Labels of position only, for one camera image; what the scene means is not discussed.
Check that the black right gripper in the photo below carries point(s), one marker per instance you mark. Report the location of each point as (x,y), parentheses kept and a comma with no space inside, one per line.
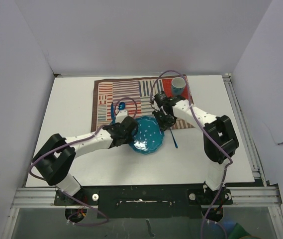
(163,126)

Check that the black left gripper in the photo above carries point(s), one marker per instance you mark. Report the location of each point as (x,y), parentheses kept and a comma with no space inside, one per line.
(129,139)

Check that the blue metallic knife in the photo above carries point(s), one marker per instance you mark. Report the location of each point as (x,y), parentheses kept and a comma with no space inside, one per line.
(112,113)

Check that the blue polka dot plate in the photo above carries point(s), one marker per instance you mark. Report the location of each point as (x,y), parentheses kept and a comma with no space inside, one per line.
(148,138)

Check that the striped patchwork placemat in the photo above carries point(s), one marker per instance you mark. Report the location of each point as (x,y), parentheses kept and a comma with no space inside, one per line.
(108,92)

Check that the white blue mug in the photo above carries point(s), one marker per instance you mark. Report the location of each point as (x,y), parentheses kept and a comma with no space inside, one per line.
(178,85)

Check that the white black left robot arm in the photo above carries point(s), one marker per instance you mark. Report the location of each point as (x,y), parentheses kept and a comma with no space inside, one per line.
(53,161)

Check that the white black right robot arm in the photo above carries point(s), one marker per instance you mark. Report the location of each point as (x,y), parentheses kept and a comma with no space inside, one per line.
(219,138)

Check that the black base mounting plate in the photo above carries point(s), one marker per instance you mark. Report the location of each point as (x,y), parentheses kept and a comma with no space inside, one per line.
(153,201)

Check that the green object bottom corner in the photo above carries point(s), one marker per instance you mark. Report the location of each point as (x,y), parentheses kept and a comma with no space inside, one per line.
(238,232)

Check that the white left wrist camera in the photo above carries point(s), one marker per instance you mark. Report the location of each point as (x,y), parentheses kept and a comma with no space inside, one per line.
(122,114)

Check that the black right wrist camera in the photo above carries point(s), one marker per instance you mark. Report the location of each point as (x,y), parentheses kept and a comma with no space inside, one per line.
(159,98)

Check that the aluminium right frame rail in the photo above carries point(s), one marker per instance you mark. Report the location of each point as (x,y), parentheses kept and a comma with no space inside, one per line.
(248,142)

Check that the aluminium frame rail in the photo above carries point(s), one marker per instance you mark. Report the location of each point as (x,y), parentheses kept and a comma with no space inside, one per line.
(36,197)
(248,142)

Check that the aluminium front frame rail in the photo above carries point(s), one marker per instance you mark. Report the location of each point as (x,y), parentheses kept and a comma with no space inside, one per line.
(36,197)

